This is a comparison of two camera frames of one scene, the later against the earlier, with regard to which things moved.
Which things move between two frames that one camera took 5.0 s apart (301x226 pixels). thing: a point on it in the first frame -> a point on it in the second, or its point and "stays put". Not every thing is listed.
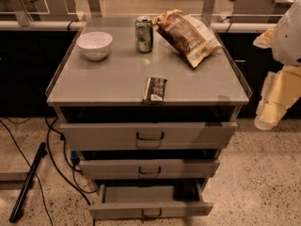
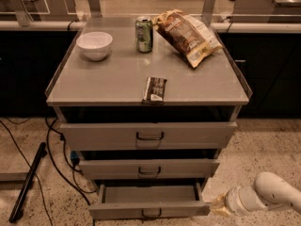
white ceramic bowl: (95, 45) stays put
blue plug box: (74, 157) stays put
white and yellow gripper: (289, 38) -> (232, 201)
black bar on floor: (27, 181) stays put
